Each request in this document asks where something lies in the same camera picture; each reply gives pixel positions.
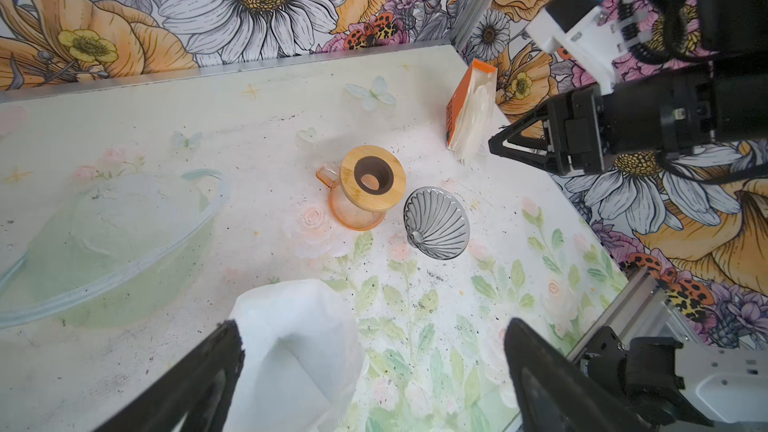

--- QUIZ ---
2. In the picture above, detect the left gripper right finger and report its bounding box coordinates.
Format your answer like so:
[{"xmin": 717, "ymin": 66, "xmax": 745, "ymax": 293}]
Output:
[{"xmin": 504, "ymin": 318, "xmax": 647, "ymax": 432}]

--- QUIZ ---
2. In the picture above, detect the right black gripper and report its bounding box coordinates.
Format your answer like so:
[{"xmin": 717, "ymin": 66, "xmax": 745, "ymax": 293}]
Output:
[{"xmin": 488, "ymin": 53, "xmax": 767, "ymax": 176}]

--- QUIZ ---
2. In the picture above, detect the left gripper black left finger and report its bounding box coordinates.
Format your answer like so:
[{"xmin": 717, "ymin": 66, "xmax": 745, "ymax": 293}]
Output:
[{"xmin": 98, "ymin": 320, "xmax": 245, "ymax": 431}]

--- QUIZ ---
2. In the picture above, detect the coffee filter pack orange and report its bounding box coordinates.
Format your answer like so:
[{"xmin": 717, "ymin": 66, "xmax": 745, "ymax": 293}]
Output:
[{"xmin": 446, "ymin": 59, "xmax": 497, "ymax": 163}]

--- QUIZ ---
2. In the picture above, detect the white paper coffee filter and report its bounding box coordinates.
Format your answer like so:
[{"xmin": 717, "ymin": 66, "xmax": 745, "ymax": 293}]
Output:
[{"xmin": 224, "ymin": 279, "xmax": 365, "ymax": 431}]

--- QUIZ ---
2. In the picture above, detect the grey ribbed dripper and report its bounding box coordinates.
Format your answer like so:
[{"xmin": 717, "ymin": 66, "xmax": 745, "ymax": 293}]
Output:
[{"xmin": 403, "ymin": 187, "xmax": 470, "ymax": 261}]

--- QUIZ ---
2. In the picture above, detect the wooden ring holder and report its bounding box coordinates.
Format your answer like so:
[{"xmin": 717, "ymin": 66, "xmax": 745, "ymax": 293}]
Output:
[{"xmin": 340, "ymin": 145, "xmax": 406, "ymax": 212}]

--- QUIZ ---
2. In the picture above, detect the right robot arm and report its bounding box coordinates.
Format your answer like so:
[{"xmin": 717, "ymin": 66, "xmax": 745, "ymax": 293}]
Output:
[{"xmin": 489, "ymin": 0, "xmax": 767, "ymax": 431}]

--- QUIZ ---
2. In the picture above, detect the orange glass pitcher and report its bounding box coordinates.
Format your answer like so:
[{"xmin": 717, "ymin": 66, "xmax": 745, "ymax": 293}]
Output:
[{"xmin": 316, "ymin": 163, "xmax": 386, "ymax": 232}]

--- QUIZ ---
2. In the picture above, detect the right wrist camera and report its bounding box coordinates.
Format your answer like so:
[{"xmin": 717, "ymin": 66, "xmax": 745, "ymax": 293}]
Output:
[{"xmin": 525, "ymin": 0, "xmax": 626, "ymax": 95}]

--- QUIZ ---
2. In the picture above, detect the aluminium front rail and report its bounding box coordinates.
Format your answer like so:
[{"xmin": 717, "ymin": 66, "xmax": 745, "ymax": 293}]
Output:
[{"xmin": 567, "ymin": 268, "xmax": 704, "ymax": 363}]

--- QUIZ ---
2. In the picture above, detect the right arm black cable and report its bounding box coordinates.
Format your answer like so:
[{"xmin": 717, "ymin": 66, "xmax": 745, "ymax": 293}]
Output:
[{"xmin": 614, "ymin": 0, "xmax": 768, "ymax": 184}]

